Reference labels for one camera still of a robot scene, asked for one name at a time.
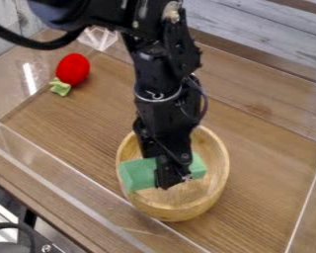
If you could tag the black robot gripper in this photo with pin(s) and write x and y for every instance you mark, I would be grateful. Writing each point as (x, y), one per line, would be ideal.
(163, 126)

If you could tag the green rectangular block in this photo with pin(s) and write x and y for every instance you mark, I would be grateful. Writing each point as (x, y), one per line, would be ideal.
(138, 172)

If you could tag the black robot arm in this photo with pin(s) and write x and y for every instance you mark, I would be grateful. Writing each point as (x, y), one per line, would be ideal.
(154, 29)

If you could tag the brown wooden bowl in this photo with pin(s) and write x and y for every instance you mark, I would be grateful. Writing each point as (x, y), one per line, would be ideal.
(190, 199)

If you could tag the red plush strawberry toy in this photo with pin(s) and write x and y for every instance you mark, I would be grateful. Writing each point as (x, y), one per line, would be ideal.
(71, 73)

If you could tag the black metal table bracket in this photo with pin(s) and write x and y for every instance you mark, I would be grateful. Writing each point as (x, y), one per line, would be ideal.
(31, 238)

